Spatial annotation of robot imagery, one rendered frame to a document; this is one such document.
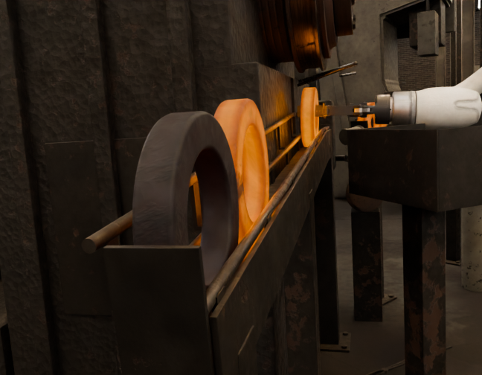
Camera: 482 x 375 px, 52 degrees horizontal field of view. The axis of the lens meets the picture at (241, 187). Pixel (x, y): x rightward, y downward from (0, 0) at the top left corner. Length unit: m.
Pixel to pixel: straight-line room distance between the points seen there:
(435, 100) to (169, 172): 1.00
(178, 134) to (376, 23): 3.87
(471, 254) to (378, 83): 2.24
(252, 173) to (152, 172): 0.33
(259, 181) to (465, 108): 0.74
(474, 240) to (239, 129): 1.73
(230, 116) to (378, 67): 3.65
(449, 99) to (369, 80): 2.91
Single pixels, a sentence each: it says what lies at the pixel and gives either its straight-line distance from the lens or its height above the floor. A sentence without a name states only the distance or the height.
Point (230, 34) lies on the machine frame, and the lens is 1.07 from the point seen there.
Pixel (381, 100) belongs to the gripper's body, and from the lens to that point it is 1.30.
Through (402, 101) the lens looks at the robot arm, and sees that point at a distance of 1.29.
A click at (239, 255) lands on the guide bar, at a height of 0.63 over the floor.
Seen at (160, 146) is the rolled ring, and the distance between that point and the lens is 0.38.
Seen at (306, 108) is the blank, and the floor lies 0.77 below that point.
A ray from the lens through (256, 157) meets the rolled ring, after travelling 0.67.
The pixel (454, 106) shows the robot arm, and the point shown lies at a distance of 1.30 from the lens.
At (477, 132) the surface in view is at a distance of 0.93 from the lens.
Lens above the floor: 0.76
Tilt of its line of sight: 8 degrees down
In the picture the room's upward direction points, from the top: 4 degrees counter-clockwise
